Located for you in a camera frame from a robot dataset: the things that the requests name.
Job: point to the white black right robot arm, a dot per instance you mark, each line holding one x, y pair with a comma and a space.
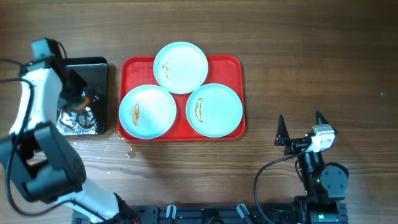
324, 183

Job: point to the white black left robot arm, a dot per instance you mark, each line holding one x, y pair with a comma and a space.
43, 171

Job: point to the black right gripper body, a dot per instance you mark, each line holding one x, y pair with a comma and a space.
295, 145

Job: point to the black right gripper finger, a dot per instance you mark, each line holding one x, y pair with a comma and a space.
282, 132
320, 119

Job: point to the black mounting rail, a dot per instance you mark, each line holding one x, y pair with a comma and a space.
277, 213

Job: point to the green orange sponge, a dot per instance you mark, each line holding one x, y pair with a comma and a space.
80, 104

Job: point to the black water tray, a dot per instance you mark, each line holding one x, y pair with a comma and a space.
92, 119

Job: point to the red plastic tray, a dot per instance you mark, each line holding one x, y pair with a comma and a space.
223, 69

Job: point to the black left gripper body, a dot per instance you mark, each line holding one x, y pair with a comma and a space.
74, 86

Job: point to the white plate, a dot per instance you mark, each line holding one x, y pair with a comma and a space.
147, 111
214, 110
180, 67

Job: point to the white plate top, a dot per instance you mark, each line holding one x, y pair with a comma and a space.
180, 67

